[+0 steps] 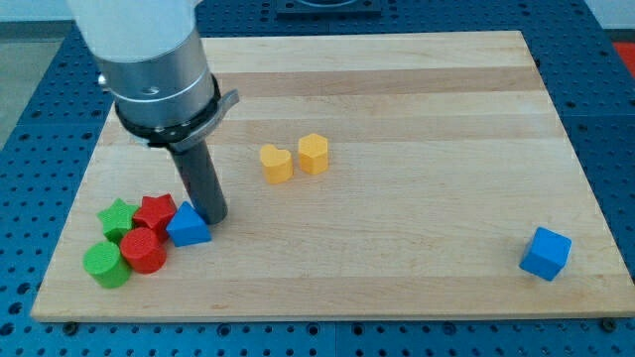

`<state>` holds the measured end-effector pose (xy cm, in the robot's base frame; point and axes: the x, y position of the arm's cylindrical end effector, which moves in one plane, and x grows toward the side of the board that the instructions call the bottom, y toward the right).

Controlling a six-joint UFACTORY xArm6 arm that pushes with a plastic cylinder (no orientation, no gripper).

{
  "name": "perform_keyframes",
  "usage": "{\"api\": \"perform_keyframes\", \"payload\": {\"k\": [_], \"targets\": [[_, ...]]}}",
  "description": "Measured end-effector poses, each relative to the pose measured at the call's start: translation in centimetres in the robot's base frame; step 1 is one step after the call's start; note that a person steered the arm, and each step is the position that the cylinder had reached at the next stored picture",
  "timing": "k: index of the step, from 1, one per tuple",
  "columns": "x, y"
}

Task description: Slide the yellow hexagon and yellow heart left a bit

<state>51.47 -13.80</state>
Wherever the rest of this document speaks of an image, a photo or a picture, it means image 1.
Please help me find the red cylinder block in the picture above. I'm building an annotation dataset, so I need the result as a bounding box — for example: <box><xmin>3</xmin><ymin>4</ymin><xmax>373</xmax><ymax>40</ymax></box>
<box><xmin>119</xmin><ymin>227</ymin><xmax>167</xmax><ymax>274</ymax></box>

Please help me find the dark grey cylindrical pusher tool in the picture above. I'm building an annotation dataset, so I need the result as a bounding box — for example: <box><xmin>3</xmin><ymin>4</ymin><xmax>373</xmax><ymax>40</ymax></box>
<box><xmin>169</xmin><ymin>142</ymin><xmax>228</xmax><ymax>225</ymax></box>

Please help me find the yellow hexagon block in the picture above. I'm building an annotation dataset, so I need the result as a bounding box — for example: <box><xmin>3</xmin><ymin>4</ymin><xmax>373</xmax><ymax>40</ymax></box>
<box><xmin>298</xmin><ymin>133</ymin><xmax>328</xmax><ymax>175</ymax></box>

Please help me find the blue triangle block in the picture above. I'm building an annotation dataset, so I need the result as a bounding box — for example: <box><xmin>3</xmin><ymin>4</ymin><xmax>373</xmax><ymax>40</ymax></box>
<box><xmin>166</xmin><ymin>201</ymin><xmax>212</xmax><ymax>247</ymax></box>

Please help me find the light wooden board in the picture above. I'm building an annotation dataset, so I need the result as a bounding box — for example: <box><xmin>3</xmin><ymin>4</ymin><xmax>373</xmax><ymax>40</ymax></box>
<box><xmin>32</xmin><ymin>31</ymin><xmax>634</xmax><ymax>322</ymax></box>

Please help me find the yellow heart block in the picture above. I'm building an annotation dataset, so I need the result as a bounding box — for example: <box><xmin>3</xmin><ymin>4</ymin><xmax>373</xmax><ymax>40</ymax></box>
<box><xmin>260</xmin><ymin>144</ymin><xmax>294</xmax><ymax>184</ymax></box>

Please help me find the red star block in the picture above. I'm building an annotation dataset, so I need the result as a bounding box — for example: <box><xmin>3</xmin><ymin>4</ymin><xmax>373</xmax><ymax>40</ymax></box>
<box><xmin>133</xmin><ymin>193</ymin><xmax>177</xmax><ymax>243</ymax></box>

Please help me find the green cylinder block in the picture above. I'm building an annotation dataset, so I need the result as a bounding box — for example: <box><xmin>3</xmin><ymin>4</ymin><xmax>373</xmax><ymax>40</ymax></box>
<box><xmin>82</xmin><ymin>241</ymin><xmax>131</xmax><ymax>289</ymax></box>

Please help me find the green star block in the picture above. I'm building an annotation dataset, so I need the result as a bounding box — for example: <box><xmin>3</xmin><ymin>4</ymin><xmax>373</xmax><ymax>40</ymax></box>
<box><xmin>96</xmin><ymin>198</ymin><xmax>139</xmax><ymax>245</ymax></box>

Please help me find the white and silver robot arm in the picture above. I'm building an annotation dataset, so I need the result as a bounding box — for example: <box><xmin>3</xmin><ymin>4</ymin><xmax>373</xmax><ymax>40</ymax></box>
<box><xmin>67</xmin><ymin>0</ymin><xmax>239</xmax><ymax>152</ymax></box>

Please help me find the blue cube block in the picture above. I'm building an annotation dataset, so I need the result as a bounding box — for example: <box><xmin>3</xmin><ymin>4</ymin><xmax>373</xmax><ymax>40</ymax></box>
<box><xmin>519</xmin><ymin>227</ymin><xmax>572</xmax><ymax>282</ymax></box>

